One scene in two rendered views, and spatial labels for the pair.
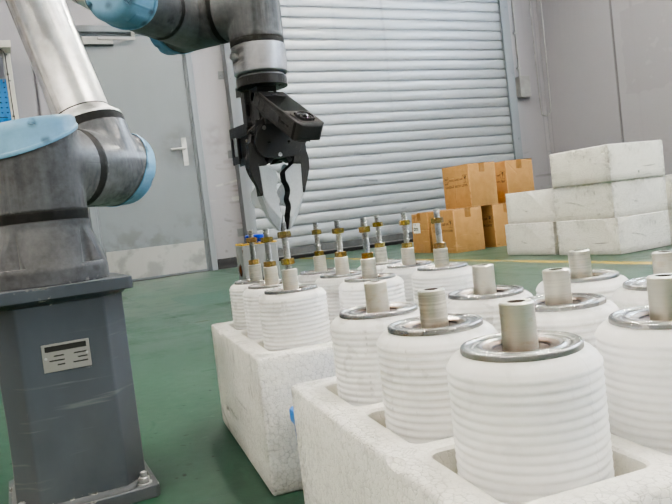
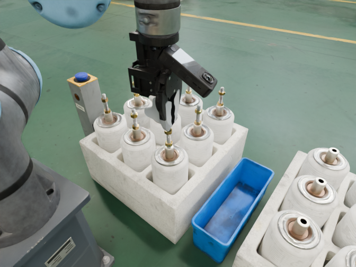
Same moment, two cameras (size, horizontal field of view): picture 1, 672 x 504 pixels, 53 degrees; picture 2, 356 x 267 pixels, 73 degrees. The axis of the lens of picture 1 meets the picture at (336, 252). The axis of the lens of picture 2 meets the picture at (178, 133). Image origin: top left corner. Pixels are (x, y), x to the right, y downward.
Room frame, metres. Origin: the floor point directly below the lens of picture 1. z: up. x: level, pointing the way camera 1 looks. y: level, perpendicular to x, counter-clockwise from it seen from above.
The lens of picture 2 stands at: (0.58, 0.28, 0.69)
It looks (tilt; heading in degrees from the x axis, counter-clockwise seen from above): 40 degrees down; 327
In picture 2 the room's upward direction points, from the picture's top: straight up
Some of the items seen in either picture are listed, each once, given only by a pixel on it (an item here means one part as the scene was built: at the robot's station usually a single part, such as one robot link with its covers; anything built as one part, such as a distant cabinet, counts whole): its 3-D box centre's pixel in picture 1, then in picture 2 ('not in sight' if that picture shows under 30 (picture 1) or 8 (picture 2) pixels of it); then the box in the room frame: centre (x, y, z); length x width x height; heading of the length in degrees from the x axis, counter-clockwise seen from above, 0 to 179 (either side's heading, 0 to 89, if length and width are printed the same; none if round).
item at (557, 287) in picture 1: (557, 288); not in sight; (0.58, -0.18, 0.26); 0.02 x 0.02 x 0.03
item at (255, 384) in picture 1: (354, 372); (166, 154); (1.10, -0.01, 0.09); 0.39 x 0.39 x 0.18; 19
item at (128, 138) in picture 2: (272, 285); (136, 136); (1.06, 0.10, 0.25); 0.08 x 0.08 x 0.01
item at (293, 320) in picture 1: (299, 354); (170, 178); (0.95, 0.07, 0.16); 0.10 x 0.10 x 0.18
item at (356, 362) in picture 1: (389, 404); (284, 251); (0.65, -0.03, 0.16); 0.10 x 0.10 x 0.18
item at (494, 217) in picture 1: (494, 224); not in sight; (4.95, -1.17, 0.15); 0.30 x 0.24 x 0.30; 26
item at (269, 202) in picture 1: (262, 198); (157, 114); (0.96, 0.09, 0.38); 0.06 x 0.03 x 0.09; 32
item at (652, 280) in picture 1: (665, 299); not in sight; (0.46, -0.22, 0.26); 0.02 x 0.02 x 0.03
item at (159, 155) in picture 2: (291, 290); (169, 155); (0.95, 0.07, 0.25); 0.08 x 0.08 x 0.01
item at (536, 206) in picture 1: (555, 203); not in sight; (3.94, -1.29, 0.27); 0.39 x 0.39 x 0.18; 28
